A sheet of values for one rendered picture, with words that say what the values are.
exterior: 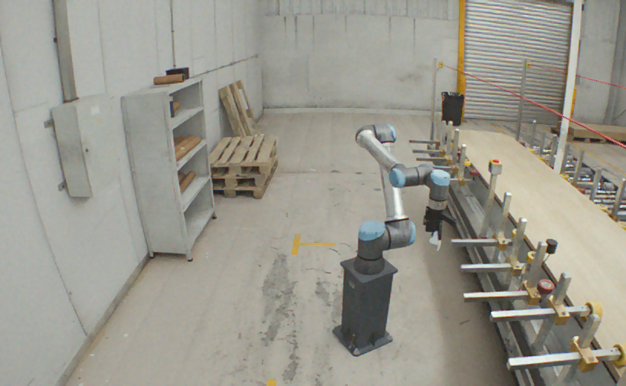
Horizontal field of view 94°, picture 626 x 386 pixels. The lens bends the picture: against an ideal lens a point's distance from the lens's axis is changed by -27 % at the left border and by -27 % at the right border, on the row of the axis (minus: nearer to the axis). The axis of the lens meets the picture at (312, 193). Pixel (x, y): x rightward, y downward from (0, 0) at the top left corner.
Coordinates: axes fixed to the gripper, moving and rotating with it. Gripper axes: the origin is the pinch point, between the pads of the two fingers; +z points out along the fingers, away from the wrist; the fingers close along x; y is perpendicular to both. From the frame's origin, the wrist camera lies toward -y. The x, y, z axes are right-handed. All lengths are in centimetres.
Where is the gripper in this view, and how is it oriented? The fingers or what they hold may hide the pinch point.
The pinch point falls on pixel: (435, 243)
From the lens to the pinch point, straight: 194.4
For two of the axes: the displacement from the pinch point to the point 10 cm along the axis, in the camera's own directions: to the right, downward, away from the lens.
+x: -0.6, 4.0, -9.1
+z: 0.2, 9.2, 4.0
